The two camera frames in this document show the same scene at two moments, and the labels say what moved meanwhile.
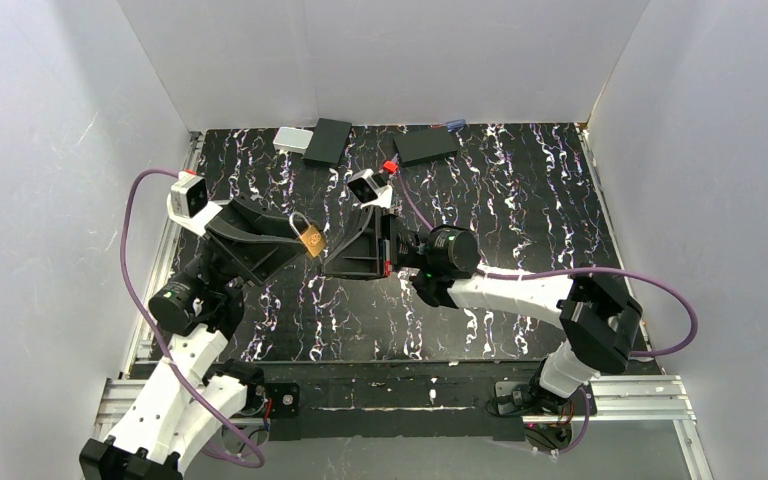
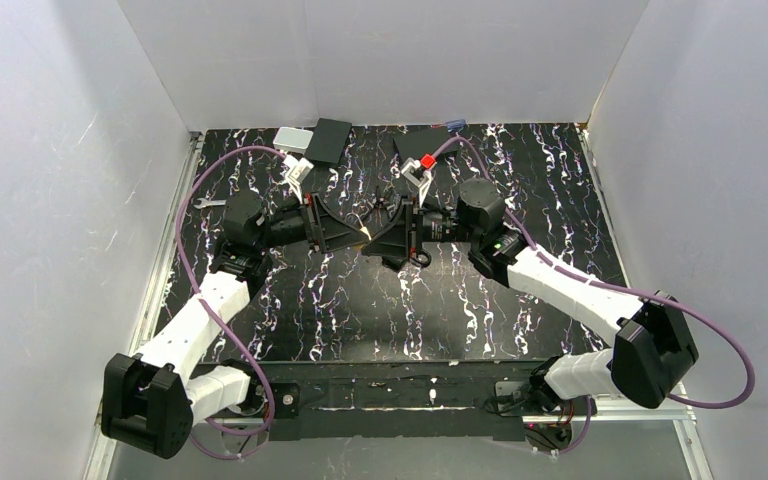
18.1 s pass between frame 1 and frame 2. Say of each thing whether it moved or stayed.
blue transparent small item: stayed
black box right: stayed
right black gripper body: moved
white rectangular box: stayed
